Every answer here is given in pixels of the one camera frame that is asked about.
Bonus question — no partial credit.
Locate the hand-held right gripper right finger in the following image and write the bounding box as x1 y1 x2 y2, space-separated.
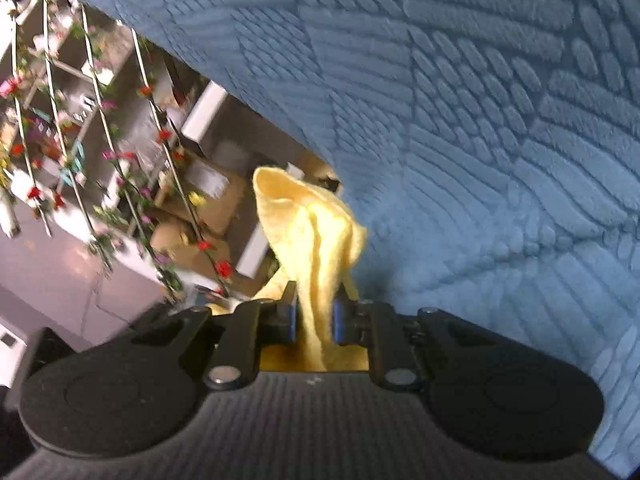
332 296 483 392

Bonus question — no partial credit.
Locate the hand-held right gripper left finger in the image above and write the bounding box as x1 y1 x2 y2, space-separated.
134 282 301 391

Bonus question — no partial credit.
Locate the yellow cloth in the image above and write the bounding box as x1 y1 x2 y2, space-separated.
205 166 369 373

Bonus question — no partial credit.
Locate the artificial flower garland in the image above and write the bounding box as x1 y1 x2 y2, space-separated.
131 30 236 298
0 0 56 238
75 7 183 303
42 0 116 273

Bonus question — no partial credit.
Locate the plain brown cardboard box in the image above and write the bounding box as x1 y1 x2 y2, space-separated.
149 220 232 283

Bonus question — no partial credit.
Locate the brown cardboard box with labels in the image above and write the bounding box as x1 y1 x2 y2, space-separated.
155 150 247 237

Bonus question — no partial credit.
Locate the blue textured cover chair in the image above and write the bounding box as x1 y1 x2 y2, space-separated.
42 0 640 478

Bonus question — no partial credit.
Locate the chrome stair rail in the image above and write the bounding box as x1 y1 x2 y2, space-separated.
80 5 178 301
131 27 231 297

